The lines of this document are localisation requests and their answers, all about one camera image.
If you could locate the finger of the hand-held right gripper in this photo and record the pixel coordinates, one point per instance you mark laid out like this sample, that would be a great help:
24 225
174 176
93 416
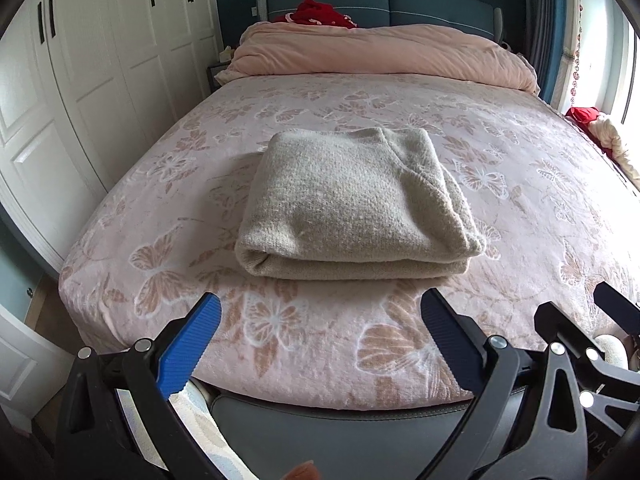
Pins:
620 305
565 320

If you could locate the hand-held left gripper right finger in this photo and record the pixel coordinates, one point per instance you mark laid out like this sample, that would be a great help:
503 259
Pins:
450 340

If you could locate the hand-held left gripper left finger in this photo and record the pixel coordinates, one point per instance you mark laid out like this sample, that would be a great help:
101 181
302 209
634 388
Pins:
187 345

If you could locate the cream knit sweater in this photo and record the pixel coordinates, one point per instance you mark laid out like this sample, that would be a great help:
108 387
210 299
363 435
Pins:
345 210

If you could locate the person's left hand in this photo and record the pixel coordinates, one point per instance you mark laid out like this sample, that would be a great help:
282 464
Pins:
306 472

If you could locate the white fluffy cloth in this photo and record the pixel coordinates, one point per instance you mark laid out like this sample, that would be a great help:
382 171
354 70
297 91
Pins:
611 350

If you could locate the white low cabinet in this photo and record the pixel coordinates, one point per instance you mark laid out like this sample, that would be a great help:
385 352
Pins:
30 370

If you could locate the cream cloth by window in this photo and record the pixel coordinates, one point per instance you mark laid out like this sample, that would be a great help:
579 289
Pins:
617 142

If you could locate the red cloth by window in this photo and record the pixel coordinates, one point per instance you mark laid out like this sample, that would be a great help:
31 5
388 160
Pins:
584 117

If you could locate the bed with pink floral cover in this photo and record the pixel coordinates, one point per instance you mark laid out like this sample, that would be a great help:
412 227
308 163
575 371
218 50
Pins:
350 105

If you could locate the dark nightstand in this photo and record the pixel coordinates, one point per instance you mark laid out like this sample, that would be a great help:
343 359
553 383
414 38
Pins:
220 77

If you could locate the white sheer curtain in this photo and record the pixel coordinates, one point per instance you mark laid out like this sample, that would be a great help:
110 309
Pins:
600 35

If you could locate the white wardrobe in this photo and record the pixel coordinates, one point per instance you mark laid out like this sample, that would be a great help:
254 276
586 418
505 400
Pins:
100 85

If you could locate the grey curtain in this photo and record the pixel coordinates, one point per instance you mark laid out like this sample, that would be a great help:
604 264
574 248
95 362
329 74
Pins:
537 25

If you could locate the tissue box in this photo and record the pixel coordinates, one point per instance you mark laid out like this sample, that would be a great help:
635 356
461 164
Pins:
227 55

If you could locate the pink duvet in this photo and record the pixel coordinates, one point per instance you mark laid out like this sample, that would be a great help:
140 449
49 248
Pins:
380 52

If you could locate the blue upholstered headboard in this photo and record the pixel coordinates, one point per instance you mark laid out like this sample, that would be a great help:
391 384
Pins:
400 2

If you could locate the red garment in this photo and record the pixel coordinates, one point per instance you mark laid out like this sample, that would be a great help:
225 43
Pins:
320 14

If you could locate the grey bed frame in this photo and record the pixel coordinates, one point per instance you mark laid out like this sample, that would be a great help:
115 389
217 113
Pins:
340 440

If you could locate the grey headboard side bracket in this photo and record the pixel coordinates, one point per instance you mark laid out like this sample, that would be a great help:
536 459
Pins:
497 25
260 2

